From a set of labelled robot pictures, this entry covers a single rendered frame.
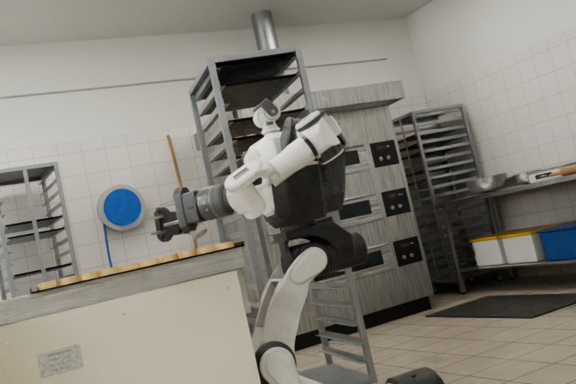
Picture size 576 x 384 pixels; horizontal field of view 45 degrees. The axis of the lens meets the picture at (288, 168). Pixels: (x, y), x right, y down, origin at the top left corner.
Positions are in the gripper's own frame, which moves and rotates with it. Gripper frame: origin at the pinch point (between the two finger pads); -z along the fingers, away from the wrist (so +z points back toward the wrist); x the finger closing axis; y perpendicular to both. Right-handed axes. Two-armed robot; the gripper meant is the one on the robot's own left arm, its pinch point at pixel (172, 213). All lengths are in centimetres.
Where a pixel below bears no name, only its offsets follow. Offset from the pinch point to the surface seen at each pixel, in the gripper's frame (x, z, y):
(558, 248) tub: -71, 62, -434
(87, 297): -17.4, -26.8, 8.7
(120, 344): -31.8, -21.8, 5.3
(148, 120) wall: 117, -247, -363
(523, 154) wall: 12, 45, -531
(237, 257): -16.0, 4.1, -22.6
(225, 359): -43.7, -2.2, -14.6
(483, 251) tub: -67, -5, -490
